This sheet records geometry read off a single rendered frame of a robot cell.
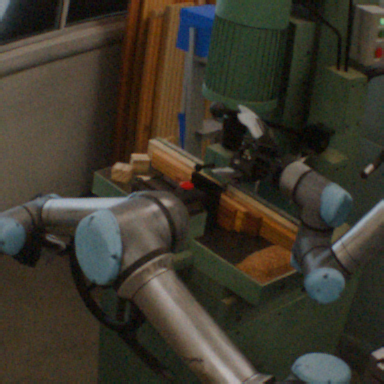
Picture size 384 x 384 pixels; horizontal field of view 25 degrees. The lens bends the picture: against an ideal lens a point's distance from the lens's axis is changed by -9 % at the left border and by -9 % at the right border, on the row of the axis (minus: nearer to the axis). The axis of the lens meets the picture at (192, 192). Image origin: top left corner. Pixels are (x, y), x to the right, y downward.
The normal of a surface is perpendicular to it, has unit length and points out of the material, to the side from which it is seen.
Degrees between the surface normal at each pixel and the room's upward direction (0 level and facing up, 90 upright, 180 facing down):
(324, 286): 90
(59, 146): 90
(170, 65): 87
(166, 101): 87
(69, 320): 0
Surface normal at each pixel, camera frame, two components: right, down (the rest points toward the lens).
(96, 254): -0.73, 0.15
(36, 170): 0.76, 0.39
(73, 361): 0.14, -0.88
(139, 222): 0.51, -0.59
